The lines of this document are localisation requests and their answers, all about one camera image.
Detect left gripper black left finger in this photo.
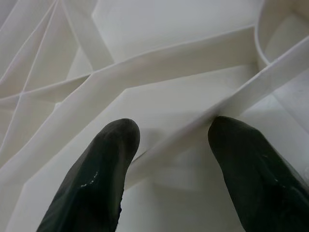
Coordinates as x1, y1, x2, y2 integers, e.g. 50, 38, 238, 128
36, 118, 141, 232

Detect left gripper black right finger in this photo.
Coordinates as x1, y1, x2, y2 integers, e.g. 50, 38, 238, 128
208, 116, 309, 232

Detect white plastic table top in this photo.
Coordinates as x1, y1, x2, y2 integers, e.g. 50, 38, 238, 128
0, 0, 309, 232

